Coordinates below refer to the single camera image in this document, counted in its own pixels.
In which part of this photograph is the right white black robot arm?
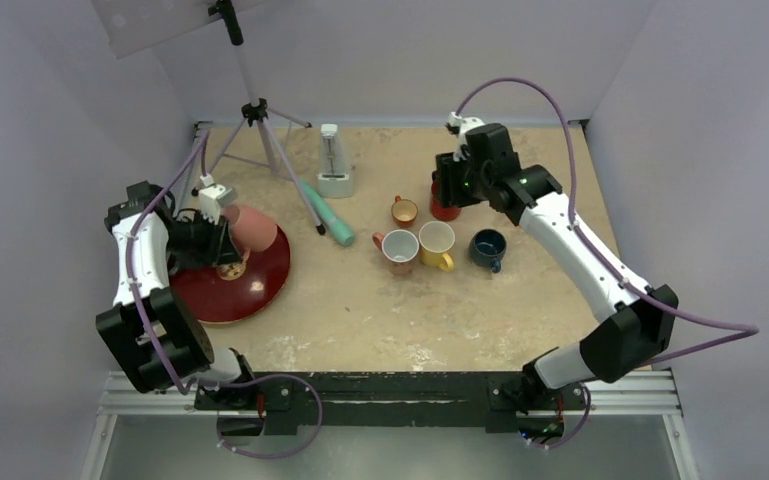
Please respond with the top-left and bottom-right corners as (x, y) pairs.
(434, 116), (678, 407)

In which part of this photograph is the pink mug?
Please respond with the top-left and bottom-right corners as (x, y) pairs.
(222, 204), (278, 262)

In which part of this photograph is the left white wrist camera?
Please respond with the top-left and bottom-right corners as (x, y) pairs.
(197, 184), (237, 224)

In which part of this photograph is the white perforated board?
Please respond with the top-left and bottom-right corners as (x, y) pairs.
(89, 0), (273, 61)

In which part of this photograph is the aluminium frame rail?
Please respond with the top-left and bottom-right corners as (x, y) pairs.
(82, 371), (699, 479)

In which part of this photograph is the yellow mug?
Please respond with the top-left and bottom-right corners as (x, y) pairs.
(418, 221), (456, 272)

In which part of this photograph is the silver tripod stand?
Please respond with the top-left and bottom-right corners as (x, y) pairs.
(204, 0), (326, 236)

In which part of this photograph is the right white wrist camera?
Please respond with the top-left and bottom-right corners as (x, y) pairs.
(445, 112), (485, 141)

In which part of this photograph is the red round tray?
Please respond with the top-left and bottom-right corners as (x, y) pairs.
(170, 228), (291, 325)

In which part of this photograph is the small orange mug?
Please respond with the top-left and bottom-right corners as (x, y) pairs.
(390, 196), (419, 229)

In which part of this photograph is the red mug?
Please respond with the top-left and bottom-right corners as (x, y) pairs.
(429, 181), (461, 222)

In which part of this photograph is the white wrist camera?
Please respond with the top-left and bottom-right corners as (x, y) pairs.
(445, 112), (485, 141)
(197, 184), (237, 224)

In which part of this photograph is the blue white mug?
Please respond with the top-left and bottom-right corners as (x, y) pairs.
(469, 229), (507, 274)

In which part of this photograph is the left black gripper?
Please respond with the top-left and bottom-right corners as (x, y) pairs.
(165, 209), (243, 267)

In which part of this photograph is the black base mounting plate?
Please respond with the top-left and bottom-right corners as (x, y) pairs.
(194, 371), (585, 437)

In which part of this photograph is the salmon mug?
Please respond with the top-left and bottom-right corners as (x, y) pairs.
(372, 229), (420, 275)

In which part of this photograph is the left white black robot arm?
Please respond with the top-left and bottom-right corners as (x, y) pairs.
(95, 181), (258, 409)

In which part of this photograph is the white metronome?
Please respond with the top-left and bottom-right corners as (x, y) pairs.
(316, 124), (355, 199)

